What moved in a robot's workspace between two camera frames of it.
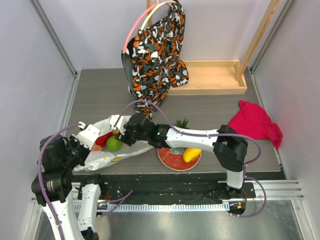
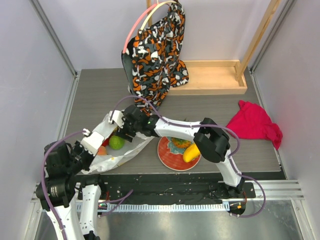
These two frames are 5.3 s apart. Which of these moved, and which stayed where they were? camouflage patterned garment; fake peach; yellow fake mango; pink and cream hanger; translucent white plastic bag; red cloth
Moved: translucent white plastic bag; fake peach
Stayed: yellow fake mango; pink and cream hanger; camouflage patterned garment; red cloth
